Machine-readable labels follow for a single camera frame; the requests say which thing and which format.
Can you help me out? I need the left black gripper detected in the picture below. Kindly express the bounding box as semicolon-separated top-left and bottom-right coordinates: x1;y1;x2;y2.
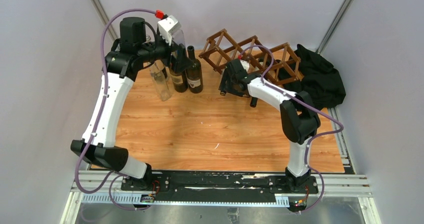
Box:
136;30;193;73

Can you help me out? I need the olive green wine bottle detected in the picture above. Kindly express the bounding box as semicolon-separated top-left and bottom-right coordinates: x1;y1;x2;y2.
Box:
169;68;189;93

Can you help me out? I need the dark wine bottle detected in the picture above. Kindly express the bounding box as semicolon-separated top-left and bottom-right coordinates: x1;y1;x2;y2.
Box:
186;45;204;94
249;97;259;108

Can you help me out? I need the clear glass bottle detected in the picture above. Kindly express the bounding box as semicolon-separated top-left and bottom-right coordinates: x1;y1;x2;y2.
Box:
149;63;173;102

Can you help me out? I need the clear bottle black label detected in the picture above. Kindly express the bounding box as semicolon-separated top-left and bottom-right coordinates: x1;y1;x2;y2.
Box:
146;35;169;81

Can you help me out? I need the blue square glass bottle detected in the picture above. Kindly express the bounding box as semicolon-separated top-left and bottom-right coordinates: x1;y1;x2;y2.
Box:
172;29;186;56

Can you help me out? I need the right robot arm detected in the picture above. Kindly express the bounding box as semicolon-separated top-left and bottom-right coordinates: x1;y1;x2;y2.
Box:
218;59;321;194

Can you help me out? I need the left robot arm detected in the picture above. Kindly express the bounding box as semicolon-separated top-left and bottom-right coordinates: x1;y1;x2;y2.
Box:
70;15;191;191

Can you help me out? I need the brown wooden wine rack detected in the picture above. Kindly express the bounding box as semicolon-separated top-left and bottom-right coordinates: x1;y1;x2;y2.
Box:
198;28;302;86

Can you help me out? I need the black cloth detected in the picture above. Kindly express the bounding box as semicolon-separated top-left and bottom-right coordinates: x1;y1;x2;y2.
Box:
283;44;346;110

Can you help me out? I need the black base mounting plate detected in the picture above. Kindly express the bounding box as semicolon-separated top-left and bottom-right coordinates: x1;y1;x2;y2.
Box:
121;170;319;204

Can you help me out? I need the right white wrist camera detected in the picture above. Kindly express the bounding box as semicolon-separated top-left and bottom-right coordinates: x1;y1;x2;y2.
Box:
239;59;251;73

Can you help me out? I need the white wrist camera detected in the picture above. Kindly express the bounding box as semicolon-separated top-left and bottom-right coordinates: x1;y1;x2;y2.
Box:
157;15;181;46
239;59;251;73

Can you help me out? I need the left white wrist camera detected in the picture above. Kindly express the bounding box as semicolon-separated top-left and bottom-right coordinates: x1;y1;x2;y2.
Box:
157;15;181;46

